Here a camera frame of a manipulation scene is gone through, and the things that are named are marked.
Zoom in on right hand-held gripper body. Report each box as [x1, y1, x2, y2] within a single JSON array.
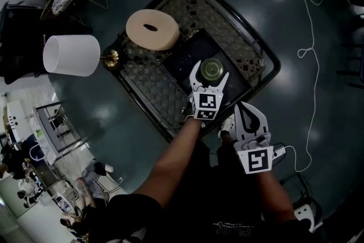
[[233, 132, 275, 175]]

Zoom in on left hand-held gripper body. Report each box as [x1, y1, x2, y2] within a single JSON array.
[[188, 86, 224, 121]]

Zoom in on dark green cup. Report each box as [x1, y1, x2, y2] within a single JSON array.
[[200, 57, 225, 81]]

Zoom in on black tray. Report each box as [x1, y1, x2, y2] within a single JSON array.
[[161, 27, 257, 108]]

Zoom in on person's left forearm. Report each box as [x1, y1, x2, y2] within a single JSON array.
[[135, 117, 206, 210]]

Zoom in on person's right forearm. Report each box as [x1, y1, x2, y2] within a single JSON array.
[[255, 170, 297, 223]]

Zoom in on person's white shoe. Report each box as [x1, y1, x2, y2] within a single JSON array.
[[217, 117, 237, 139]]

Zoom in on white power adapter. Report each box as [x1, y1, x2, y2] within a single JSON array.
[[272, 144, 287, 158]]

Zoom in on beige round tissue box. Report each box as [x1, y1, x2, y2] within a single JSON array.
[[125, 9, 181, 52]]

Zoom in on person's black shirt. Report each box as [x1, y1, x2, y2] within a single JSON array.
[[105, 138, 329, 243]]

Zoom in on gold lamp base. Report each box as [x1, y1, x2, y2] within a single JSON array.
[[100, 49, 121, 69]]

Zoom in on white lamp shade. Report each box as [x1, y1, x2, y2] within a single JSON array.
[[42, 34, 101, 78]]

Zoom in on glass display cabinet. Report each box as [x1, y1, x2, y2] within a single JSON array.
[[33, 101, 88, 159]]

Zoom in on black sofa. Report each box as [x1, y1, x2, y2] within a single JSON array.
[[0, 1, 93, 85]]

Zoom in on white cable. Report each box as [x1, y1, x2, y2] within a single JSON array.
[[271, 0, 324, 174]]

